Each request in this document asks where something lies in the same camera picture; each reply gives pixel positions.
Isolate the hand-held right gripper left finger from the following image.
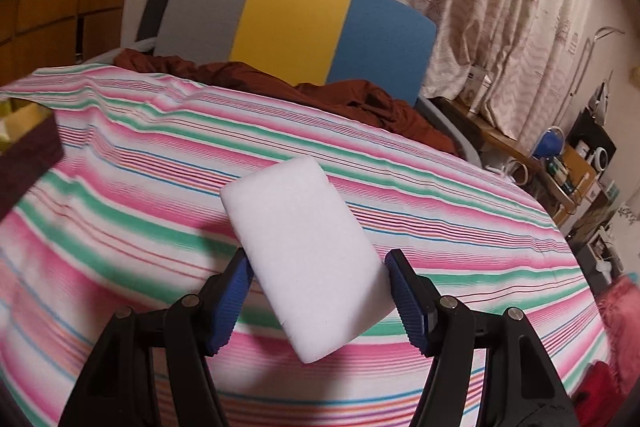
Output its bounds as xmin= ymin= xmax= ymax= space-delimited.
xmin=57 ymin=247 xmax=256 ymax=427

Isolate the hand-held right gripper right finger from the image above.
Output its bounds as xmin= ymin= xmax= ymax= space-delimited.
xmin=385 ymin=248 xmax=581 ymax=427

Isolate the white sponge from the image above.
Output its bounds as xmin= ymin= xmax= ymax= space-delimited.
xmin=220 ymin=155 xmax=401 ymax=364

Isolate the gold tin box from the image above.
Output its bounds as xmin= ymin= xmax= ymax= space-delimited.
xmin=0 ymin=99 xmax=65 ymax=212

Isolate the striped tablecloth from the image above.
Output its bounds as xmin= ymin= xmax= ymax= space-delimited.
xmin=0 ymin=63 xmax=613 ymax=427

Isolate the wooden side table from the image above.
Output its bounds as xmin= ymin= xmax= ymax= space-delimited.
xmin=430 ymin=96 xmax=581 ymax=228

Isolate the dark red cloth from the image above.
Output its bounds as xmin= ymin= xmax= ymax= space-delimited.
xmin=114 ymin=48 xmax=458 ymax=155

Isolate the pink fluffy blanket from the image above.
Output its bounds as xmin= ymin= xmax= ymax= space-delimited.
xmin=597 ymin=277 xmax=640 ymax=373

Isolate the white carton box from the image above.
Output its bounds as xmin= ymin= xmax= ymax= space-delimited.
xmin=462 ymin=66 xmax=493 ymax=115

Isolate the black shelf unit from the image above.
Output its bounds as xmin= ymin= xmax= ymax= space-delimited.
xmin=570 ymin=112 xmax=617 ymax=168

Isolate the grey yellow blue chair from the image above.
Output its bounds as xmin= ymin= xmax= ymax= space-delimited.
xmin=115 ymin=0 xmax=483 ymax=162

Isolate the white cable loop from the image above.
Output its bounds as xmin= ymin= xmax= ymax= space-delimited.
xmin=505 ymin=159 xmax=536 ymax=185

